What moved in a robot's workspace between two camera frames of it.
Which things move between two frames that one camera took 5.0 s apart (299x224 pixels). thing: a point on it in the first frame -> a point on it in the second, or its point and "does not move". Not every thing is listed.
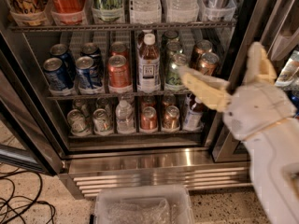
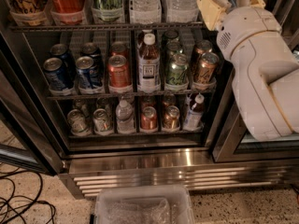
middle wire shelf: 118,95 does not move
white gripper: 259,110 -> 246,32
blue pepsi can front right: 84,66 does not move
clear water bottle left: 145,4 does not move
